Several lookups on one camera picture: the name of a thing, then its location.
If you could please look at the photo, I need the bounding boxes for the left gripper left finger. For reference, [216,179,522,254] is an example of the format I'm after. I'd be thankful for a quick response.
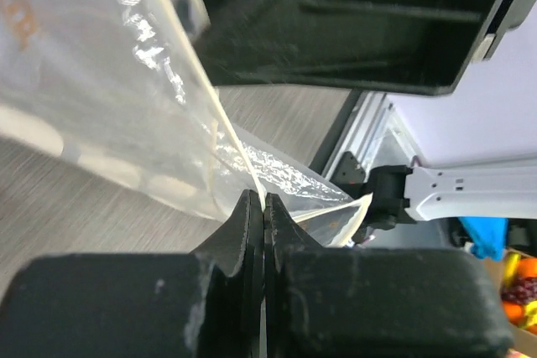
[192,190,264,357]

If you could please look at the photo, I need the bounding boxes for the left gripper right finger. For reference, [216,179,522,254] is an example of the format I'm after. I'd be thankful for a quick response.
[263,194,327,357]

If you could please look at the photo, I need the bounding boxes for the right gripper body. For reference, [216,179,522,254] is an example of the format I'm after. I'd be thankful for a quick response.
[194,0,535,95]

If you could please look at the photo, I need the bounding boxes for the clear zip top bag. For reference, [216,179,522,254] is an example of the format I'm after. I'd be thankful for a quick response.
[1,0,372,247]

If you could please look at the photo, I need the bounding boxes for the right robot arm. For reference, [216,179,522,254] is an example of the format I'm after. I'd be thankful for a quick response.
[195,0,536,229]

